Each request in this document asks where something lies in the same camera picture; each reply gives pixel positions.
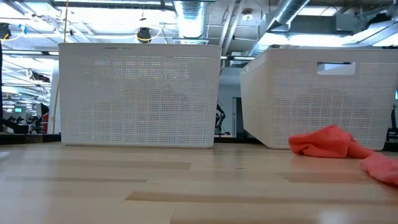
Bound coral pink garment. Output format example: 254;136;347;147
288;124;374;159

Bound black aluminium rig frame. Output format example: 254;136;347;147
0;133;265;146

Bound flexible silver duct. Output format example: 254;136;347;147
173;0;208;40

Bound white perforated plastic bin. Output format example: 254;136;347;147
58;42;222;149
239;48;398;151

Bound grey rectangular duct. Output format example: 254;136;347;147
289;14;361;35

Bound yellow cable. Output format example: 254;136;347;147
52;0;69;134

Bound spiral silver duct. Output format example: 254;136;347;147
248;0;312;57

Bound black equipment rack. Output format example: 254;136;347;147
385;104;398;143

